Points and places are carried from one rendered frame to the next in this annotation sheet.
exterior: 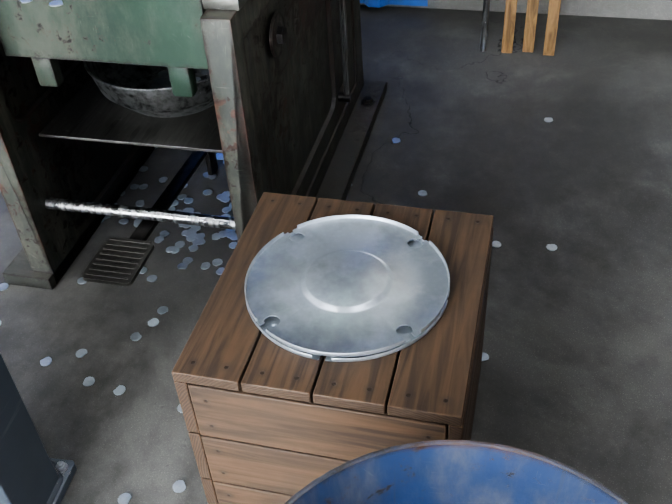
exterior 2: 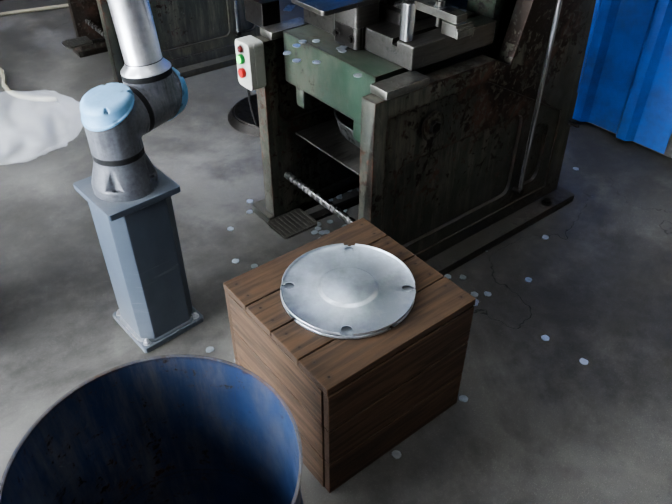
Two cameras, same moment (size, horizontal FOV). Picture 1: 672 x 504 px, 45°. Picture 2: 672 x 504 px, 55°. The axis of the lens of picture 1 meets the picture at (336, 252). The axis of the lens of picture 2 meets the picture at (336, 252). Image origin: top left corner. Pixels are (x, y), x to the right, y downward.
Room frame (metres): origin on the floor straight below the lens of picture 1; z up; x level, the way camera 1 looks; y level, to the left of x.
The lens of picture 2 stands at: (0.00, -0.60, 1.29)
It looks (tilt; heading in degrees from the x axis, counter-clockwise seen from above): 39 degrees down; 36
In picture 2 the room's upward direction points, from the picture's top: straight up
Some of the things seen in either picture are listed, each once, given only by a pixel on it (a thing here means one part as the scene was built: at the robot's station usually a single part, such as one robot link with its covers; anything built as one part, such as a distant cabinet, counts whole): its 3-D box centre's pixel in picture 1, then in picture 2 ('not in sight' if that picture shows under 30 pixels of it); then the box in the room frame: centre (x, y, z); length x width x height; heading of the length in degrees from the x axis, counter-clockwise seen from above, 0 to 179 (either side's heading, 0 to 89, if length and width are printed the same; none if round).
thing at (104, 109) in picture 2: not in sight; (113, 120); (0.77, 0.57, 0.62); 0.13 x 0.12 x 0.14; 6
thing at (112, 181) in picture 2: not in sight; (121, 166); (0.76, 0.57, 0.50); 0.15 x 0.15 x 0.10
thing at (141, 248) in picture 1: (168, 196); (353, 201); (1.40, 0.34, 0.14); 0.59 x 0.10 x 0.05; 164
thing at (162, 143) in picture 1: (180, 90); (391, 139); (1.54, 0.30, 0.31); 0.43 x 0.42 x 0.01; 74
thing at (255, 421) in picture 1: (352, 367); (346, 346); (0.85, -0.01, 0.18); 0.40 x 0.38 x 0.35; 164
